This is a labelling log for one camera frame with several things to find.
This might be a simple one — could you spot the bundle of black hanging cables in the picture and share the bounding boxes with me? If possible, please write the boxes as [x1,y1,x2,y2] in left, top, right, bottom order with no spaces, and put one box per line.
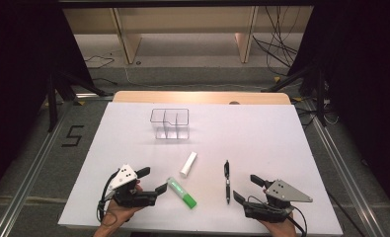
[252,5,302,77]

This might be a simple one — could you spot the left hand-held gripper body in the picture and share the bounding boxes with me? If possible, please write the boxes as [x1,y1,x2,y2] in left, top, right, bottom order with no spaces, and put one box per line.
[107,163,158,209]

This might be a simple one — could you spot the black pen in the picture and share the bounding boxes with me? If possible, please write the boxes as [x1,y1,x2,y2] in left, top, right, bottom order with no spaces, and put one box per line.
[223,159,231,205]

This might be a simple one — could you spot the white cylindrical tube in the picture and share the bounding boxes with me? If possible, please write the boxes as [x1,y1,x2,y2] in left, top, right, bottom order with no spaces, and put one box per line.
[179,151,197,179]

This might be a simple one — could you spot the green highlighter marker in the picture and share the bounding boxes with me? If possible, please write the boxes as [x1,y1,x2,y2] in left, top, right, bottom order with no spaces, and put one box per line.
[166,177,197,210]

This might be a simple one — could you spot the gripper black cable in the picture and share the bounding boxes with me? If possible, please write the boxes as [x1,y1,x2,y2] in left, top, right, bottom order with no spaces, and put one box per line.
[96,171,119,222]
[246,195,309,237]

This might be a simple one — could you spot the black curtain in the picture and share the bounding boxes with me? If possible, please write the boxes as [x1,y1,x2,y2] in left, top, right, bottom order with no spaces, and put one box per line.
[287,0,390,208]
[0,0,95,201]

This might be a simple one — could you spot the aluminium floor rail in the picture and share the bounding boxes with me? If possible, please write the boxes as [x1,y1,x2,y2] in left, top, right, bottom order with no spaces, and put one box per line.
[0,93,115,237]
[302,98,386,237]

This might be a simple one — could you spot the thin black floor cable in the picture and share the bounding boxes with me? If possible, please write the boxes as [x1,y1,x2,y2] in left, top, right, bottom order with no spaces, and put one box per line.
[325,190,365,237]

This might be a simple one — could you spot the black overhead frame bar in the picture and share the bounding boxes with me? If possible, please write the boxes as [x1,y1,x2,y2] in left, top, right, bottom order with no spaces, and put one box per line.
[58,0,315,8]

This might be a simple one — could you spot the black looped floor cable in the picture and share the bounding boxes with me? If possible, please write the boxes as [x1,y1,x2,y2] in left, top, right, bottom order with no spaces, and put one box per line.
[84,54,116,69]

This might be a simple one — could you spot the person's left hand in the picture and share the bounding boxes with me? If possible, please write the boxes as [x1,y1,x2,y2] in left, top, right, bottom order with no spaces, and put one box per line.
[99,198,141,229]

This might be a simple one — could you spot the light wooden shelf unit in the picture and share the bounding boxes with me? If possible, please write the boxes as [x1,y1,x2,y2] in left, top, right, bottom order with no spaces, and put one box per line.
[62,5,314,64]

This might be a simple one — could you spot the black tripod stand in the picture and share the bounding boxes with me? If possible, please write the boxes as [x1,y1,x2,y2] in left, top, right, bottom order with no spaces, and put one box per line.
[261,63,330,127]
[45,70,115,132]

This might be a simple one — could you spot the white table cover sheet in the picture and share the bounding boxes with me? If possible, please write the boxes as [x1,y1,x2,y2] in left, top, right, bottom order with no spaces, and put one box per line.
[57,101,344,236]

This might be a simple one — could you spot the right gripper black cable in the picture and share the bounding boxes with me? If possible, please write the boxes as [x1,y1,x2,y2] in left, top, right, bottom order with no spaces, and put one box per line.
[246,195,309,237]

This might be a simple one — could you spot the person's right hand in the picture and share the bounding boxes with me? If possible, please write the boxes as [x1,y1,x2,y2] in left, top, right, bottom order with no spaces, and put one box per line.
[260,212,298,237]

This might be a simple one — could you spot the clear plastic desk organizer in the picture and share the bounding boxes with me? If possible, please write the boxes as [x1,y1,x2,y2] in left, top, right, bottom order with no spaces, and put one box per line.
[149,108,191,141]

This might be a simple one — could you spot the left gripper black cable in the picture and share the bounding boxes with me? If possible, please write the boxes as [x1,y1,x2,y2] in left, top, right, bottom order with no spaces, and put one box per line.
[96,171,119,222]

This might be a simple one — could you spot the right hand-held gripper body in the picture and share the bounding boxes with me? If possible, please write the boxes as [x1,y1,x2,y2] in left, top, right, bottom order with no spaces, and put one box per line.
[242,179,314,224]

